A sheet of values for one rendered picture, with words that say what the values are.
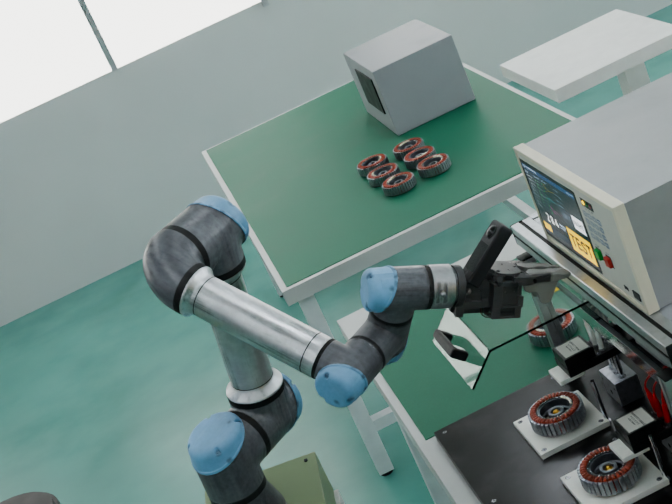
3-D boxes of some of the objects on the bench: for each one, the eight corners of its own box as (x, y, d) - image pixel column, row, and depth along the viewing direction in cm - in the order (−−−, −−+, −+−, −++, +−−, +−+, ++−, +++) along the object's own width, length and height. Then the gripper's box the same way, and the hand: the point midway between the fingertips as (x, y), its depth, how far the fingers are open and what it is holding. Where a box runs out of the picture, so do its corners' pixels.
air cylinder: (622, 407, 246) (614, 384, 244) (606, 391, 253) (597, 369, 251) (644, 395, 247) (636, 373, 245) (628, 380, 254) (619, 358, 252)
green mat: (426, 440, 268) (425, 439, 268) (356, 337, 325) (356, 336, 325) (804, 249, 276) (804, 248, 276) (672, 181, 332) (672, 180, 332)
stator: (551, 446, 242) (544, 430, 241) (522, 425, 252) (516, 410, 251) (597, 417, 245) (592, 401, 243) (567, 397, 255) (562, 382, 253)
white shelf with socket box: (612, 255, 309) (554, 90, 292) (554, 215, 343) (498, 64, 326) (735, 194, 311) (685, 27, 295) (665, 160, 346) (616, 8, 329)
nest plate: (542, 460, 241) (540, 455, 241) (514, 426, 255) (512, 421, 255) (610, 425, 243) (609, 420, 242) (579, 394, 257) (577, 389, 256)
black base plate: (554, 609, 207) (550, 599, 206) (437, 440, 266) (433, 432, 266) (799, 482, 211) (796, 471, 210) (630, 343, 270) (627, 334, 269)
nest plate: (595, 522, 219) (593, 517, 219) (561, 482, 233) (559, 477, 232) (670, 484, 220) (668, 478, 220) (632, 446, 234) (630, 441, 234)
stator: (598, 507, 220) (592, 490, 219) (572, 477, 231) (566, 461, 229) (653, 478, 221) (647, 462, 220) (625, 450, 232) (619, 434, 230)
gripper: (442, 304, 217) (555, 299, 222) (458, 323, 209) (576, 317, 214) (445, 257, 214) (560, 253, 219) (462, 274, 206) (581, 269, 211)
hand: (563, 269), depth 215 cm, fingers closed
